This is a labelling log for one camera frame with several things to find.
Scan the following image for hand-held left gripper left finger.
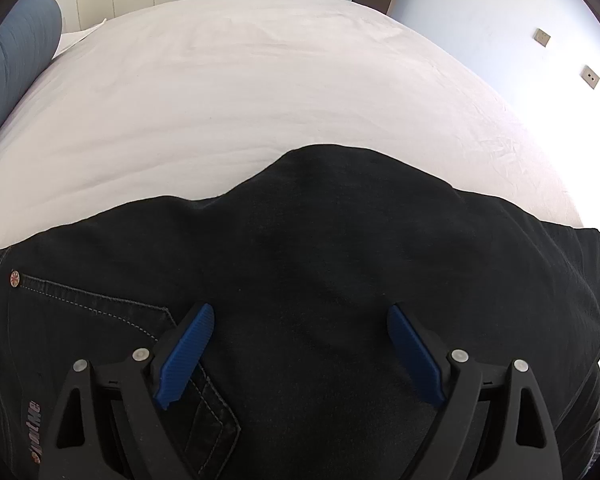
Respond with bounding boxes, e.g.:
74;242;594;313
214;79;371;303
39;302;215;480

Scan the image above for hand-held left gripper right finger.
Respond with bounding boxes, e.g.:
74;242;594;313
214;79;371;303
386;304;563;480

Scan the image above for bed with white sheet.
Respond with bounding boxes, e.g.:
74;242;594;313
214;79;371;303
0;0;588;256

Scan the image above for black pants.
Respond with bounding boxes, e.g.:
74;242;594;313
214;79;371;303
0;144;600;480

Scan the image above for blue rolled duvet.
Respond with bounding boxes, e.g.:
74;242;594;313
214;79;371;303
0;0;63;161

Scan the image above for white pillow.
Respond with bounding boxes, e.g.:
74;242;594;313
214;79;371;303
55;17;108;58

